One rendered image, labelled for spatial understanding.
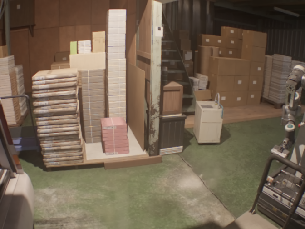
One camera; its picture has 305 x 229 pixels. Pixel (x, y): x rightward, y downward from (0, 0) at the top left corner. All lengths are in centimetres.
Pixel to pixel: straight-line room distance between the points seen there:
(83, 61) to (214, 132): 194
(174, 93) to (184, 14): 426
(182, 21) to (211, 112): 405
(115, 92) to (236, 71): 285
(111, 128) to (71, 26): 439
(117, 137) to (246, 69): 335
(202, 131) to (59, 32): 479
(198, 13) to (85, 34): 331
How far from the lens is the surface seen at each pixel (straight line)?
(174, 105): 273
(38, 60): 665
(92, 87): 280
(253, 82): 529
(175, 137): 288
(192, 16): 682
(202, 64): 517
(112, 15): 278
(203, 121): 308
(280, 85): 548
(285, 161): 158
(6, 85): 394
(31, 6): 639
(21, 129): 287
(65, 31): 652
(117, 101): 289
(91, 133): 299
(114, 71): 280
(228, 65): 472
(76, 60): 275
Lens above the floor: 145
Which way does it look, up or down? 21 degrees down
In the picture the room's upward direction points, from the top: 1 degrees clockwise
